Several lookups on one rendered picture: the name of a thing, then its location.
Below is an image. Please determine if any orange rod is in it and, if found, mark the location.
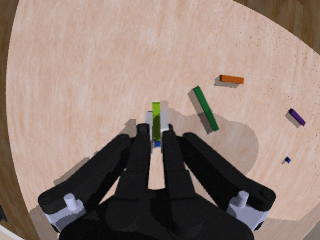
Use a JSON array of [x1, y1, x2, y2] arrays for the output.
[[219, 75, 244, 84]]

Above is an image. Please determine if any purple rod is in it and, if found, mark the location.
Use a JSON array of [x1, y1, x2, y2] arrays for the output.
[[289, 108, 306, 126]]

